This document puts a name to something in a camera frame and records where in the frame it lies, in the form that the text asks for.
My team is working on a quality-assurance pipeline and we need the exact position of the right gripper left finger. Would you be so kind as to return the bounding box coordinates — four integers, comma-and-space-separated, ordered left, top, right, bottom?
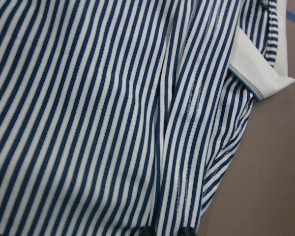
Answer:
139, 228, 152, 236

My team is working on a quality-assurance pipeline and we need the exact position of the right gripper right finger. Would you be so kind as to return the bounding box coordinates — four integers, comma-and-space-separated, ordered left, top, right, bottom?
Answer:
182, 228, 195, 236

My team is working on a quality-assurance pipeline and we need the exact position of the blue white striped polo shirt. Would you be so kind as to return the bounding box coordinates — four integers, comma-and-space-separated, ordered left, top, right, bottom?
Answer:
0, 0, 294, 236

